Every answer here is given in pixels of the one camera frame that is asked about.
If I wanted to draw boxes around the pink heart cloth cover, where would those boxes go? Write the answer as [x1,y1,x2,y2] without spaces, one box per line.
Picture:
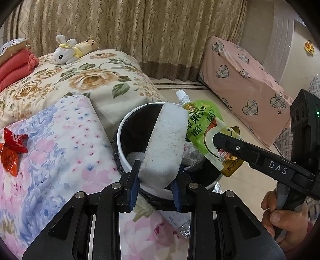
[199,36,293,146]

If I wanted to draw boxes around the white trash bin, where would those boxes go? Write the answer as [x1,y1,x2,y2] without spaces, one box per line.
[113,102,223,194]

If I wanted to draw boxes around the white rabbit plush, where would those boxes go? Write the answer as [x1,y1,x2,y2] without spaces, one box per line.
[53,35,83,64]

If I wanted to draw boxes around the blue patterned pillow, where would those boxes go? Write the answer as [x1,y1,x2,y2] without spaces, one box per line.
[0,38,31,66]

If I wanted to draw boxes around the beige patterned curtain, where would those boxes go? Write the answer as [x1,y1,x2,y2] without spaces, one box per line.
[3,0,247,81]

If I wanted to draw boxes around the red snack wrapper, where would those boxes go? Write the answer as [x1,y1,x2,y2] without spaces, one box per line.
[1,127,28,177]

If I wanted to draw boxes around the cream floral quilt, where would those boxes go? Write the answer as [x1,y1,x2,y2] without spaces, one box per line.
[1,49,165,137]

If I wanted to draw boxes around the white foam net sleeve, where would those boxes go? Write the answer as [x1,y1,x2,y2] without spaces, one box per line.
[126,152,145,166]

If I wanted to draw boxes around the white foam block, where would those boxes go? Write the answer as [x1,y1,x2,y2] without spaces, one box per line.
[138,102,189,190]

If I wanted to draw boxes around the red folded blanket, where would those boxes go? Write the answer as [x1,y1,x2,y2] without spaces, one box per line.
[1,49,39,91]

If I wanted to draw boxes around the green juice pouch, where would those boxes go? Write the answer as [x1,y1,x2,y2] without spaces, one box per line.
[176,90,243,177]

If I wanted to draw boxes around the brown bear plush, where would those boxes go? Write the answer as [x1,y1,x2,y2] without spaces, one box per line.
[74,36,99,57]

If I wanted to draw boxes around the right hand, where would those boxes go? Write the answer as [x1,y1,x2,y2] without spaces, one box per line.
[261,191,312,253]

